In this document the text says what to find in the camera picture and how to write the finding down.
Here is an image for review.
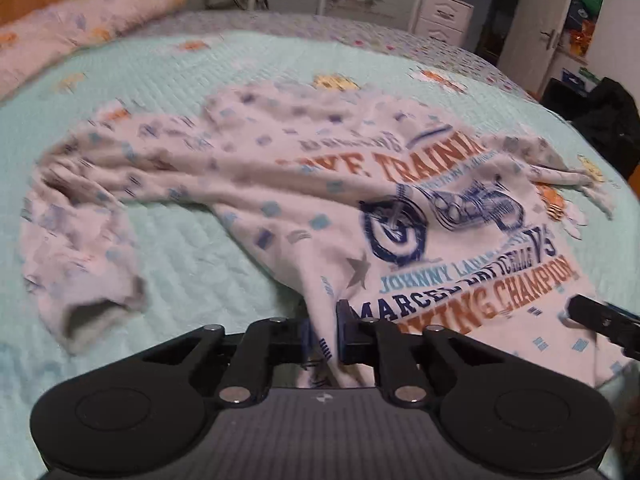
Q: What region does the black jacket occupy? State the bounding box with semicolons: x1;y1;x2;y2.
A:
542;77;640;181

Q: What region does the colourful packages pile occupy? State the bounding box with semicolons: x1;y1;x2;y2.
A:
562;0;608;91

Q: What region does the floral pillow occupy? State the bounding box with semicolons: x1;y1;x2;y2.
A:
0;0;188;101

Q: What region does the white drawer cabinet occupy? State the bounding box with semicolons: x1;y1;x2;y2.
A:
415;0;476;48

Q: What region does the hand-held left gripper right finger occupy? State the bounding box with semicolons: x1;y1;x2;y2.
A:
336;300;506;405

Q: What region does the grey floral bed sheet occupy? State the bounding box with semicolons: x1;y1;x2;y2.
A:
120;7;541;106

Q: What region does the mint quilted bee blanket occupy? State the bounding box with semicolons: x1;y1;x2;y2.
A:
0;30;640;480

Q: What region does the white door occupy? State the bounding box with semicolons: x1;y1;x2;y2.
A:
500;0;583;96

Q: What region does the printed white shirt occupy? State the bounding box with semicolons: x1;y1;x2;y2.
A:
20;82;621;391

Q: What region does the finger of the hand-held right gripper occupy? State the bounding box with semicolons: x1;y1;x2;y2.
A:
567;294;640;361

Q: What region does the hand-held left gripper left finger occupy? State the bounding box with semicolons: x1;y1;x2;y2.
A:
142;317;313;407

